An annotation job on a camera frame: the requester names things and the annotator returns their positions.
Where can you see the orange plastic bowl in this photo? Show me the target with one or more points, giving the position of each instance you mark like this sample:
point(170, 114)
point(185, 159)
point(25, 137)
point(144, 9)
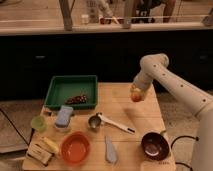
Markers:
point(75, 148)

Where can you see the metal measuring cup white handle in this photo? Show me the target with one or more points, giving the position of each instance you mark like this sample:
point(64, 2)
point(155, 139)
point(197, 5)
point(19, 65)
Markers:
point(96, 120)

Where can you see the dark grape bunch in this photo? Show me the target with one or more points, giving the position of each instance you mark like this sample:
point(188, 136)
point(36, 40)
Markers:
point(76, 100)

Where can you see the yellow banana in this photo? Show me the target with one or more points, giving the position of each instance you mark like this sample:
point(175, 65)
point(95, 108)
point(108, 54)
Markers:
point(52, 145)

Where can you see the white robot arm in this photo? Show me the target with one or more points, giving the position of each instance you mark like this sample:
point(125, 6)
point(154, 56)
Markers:
point(198, 102)

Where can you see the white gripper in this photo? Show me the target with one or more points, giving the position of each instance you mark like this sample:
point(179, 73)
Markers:
point(143, 82)

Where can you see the green plastic cup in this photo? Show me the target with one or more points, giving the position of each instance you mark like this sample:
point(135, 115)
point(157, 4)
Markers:
point(38, 123)

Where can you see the dark purple bowl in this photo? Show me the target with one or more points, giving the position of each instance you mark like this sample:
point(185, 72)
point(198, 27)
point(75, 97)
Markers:
point(155, 146)

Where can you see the red yellow apple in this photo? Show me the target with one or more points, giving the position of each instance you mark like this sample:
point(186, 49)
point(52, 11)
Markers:
point(136, 96)

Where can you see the grey blue spatula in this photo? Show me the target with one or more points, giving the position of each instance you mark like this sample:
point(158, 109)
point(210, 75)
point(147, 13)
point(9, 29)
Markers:
point(110, 152)

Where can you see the green plastic tray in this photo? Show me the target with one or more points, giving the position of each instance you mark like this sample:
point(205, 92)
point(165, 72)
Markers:
point(62, 88)

